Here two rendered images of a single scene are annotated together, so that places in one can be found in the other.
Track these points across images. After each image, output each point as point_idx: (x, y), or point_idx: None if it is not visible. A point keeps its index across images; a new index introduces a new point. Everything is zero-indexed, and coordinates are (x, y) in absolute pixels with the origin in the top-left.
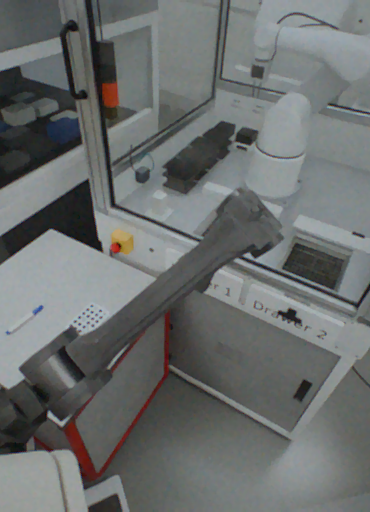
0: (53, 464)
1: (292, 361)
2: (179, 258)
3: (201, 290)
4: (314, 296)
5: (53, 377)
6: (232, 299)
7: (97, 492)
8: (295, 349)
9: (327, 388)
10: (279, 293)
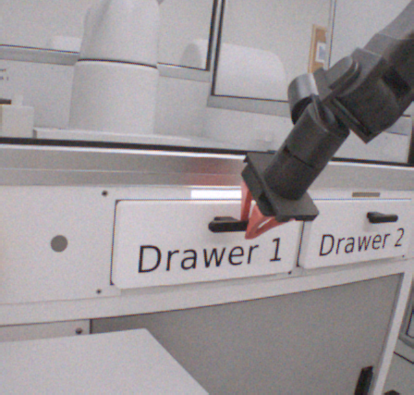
0: None
1: (350, 347)
2: (352, 63)
3: (314, 209)
4: (384, 171)
5: None
6: (284, 265)
7: None
8: (355, 315)
9: (389, 351)
10: (346, 197)
